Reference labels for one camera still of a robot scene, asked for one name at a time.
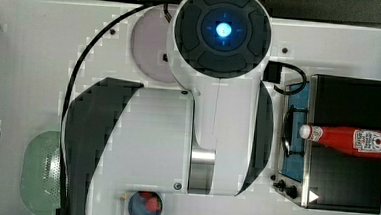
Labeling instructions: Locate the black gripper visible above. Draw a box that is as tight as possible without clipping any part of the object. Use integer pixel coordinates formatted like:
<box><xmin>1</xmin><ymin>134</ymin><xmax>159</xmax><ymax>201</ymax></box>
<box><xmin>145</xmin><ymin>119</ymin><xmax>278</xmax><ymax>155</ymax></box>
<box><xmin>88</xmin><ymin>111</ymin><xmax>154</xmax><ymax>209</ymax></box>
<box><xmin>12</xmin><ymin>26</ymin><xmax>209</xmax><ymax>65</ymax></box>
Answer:
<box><xmin>281</xmin><ymin>105</ymin><xmax>308</xmax><ymax>158</ymax></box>

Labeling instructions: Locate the red ketchup bottle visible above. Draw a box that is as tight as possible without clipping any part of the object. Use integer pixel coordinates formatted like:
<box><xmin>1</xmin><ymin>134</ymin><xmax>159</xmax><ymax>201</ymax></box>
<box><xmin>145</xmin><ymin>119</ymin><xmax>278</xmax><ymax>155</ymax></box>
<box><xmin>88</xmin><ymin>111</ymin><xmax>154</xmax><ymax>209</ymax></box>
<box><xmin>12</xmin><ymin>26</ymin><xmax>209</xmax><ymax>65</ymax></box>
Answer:
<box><xmin>299</xmin><ymin>124</ymin><xmax>381</xmax><ymax>159</ymax></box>

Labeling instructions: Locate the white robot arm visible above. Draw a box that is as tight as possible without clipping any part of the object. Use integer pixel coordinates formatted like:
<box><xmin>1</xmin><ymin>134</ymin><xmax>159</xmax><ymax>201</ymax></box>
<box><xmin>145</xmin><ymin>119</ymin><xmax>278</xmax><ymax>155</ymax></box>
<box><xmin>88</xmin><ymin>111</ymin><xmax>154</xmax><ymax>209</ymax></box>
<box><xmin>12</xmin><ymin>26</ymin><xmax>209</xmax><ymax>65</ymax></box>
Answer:
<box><xmin>55</xmin><ymin>0</ymin><xmax>282</xmax><ymax>215</ymax></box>

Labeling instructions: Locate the black toaster oven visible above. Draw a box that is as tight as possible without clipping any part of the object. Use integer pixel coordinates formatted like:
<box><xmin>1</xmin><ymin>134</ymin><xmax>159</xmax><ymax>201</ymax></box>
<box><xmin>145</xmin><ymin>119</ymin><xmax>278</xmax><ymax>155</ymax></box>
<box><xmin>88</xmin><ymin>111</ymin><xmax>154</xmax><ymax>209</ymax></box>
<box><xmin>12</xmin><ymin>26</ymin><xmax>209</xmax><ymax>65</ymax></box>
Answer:
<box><xmin>272</xmin><ymin>74</ymin><xmax>381</xmax><ymax>214</ymax></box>

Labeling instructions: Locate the lilac round plate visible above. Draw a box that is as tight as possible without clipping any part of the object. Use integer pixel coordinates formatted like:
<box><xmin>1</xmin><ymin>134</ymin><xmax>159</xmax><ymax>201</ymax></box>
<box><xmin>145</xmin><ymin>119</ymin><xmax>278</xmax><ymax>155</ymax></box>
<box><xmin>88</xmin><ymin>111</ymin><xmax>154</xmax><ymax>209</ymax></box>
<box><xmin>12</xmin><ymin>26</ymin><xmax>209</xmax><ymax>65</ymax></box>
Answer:
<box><xmin>130</xmin><ymin>5</ymin><xmax>175</xmax><ymax>84</ymax></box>

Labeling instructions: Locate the blue bowl with strawberries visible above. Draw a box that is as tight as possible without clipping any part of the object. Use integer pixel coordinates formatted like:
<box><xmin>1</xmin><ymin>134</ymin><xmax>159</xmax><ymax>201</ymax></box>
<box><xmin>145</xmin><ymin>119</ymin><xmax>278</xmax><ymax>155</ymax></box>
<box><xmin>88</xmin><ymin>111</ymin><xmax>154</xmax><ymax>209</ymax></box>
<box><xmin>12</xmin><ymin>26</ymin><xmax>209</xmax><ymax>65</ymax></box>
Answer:
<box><xmin>127</xmin><ymin>191</ymin><xmax>163</xmax><ymax>215</ymax></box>

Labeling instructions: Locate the green perforated colander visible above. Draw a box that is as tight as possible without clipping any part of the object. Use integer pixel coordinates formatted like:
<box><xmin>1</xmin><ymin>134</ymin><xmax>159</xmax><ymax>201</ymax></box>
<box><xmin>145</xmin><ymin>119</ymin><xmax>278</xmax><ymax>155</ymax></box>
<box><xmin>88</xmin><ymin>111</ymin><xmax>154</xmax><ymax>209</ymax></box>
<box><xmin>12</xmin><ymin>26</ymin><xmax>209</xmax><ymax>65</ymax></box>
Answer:
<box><xmin>19</xmin><ymin>131</ymin><xmax>61</xmax><ymax>215</ymax></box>

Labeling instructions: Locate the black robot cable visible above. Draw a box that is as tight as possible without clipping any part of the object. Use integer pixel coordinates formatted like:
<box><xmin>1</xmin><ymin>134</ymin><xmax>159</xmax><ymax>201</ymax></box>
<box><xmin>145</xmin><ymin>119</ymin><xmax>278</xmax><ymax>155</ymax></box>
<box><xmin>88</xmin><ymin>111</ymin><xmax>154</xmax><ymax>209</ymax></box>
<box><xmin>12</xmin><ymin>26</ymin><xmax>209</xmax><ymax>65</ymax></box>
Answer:
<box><xmin>54</xmin><ymin>0</ymin><xmax>173</xmax><ymax>215</ymax></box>

